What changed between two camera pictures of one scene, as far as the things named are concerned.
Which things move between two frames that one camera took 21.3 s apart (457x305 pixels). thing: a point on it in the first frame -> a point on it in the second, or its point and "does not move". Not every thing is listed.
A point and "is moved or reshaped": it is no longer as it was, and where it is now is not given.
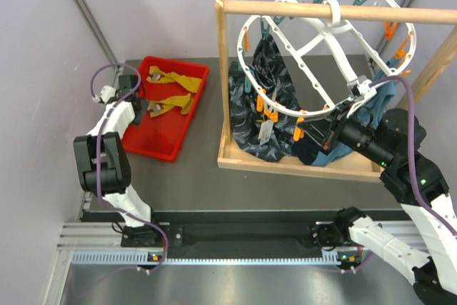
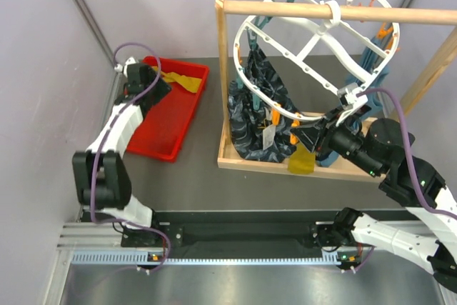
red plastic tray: (173, 88) does not move
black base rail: (233, 231) does not move
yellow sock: (188, 83) does not move
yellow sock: (159, 106) -> (301, 161)
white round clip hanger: (308, 51) is moved or reshaped
